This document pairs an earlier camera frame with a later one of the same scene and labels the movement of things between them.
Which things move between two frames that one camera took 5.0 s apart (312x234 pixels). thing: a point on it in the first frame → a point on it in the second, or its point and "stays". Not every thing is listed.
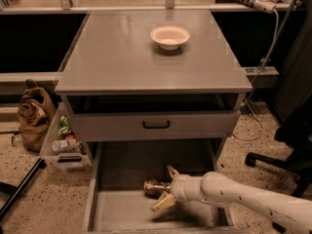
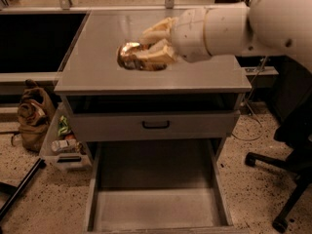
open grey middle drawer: [118, 199] stays
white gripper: [180, 187] → [188, 33]
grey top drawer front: [134, 126] stays
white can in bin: [63, 144] stays
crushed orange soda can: [154, 188] → [127, 55]
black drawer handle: [156, 127] stays
